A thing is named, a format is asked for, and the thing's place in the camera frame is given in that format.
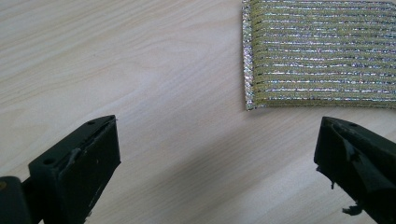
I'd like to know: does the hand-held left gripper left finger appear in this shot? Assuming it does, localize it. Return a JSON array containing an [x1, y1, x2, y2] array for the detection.
[[21, 114, 122, 224]]

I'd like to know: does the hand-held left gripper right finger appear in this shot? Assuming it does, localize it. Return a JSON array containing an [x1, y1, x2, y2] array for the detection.
[[313, 116, 396, 224]]

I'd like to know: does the green silver striped scouring pad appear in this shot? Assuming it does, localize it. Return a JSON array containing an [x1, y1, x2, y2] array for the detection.
[[241, 0, 396, 111]]

